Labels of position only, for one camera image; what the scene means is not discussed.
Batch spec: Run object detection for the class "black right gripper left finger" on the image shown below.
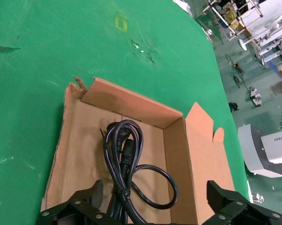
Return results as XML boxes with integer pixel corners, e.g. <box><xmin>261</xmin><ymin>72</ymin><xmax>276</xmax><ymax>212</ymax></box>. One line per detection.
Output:
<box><xmin>38</xmin><ymin>179</ymin><xmax>110</xmax><ymax>225</ymax></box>

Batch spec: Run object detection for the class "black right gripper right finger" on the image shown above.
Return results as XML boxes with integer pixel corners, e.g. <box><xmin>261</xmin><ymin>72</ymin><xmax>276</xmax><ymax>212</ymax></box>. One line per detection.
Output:
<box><xmin>201</xmin><ymin>180</ymin><xmax>282</xmax><ymax>225</ymax></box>

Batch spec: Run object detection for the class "black power cable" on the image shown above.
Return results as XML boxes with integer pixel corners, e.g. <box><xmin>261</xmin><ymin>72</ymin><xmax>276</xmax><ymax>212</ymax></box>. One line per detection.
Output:
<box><xmin>99</xmin><ymin>119</ymin><xmax>178</xmax><ymax>225</ymax></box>

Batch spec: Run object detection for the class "cardboard box with torn corner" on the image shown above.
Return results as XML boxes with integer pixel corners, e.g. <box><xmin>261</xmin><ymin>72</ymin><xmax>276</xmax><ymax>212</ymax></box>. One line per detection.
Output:
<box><xmin>40</xmin><ymin>76</ymin><xmax>237</xmax><ymax>225</ymax></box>

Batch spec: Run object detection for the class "small silver metal part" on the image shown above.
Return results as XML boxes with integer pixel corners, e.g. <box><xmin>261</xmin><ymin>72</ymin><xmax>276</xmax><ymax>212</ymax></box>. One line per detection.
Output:
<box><xmin>251</xmin><ymin>192</ymin><xmax>265</xmax><ymax>203</ymax></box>

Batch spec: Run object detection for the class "white floor device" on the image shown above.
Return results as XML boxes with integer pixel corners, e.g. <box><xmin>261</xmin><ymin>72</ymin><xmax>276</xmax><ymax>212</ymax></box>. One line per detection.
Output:
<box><xmin>248</xmin><ymin>87</ymin><xmax>263</xmax><ymax>108</ymax></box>

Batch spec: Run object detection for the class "green table cloth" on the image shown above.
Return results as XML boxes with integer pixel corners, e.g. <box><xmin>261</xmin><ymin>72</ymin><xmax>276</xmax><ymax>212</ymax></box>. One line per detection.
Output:
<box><xmin>0</xmin><ymin>0</ymin><xmax>253</xmax><ymax>225</ymax></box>

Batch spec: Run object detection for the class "white Tianqing pedestal robot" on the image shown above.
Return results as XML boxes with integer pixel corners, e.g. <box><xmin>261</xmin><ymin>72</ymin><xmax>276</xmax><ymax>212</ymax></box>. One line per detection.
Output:
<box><xmin>237</xmin><ymin>123</ymin><xmax>282</xmax><ymax>180</ymax></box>

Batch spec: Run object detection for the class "white frame rack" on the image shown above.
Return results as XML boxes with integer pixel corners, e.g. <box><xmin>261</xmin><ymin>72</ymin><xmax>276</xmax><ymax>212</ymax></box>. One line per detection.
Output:
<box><xmin>201</xmin><ymin>0</ymin><xmax>265</xmax><ymax>44</ymax></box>

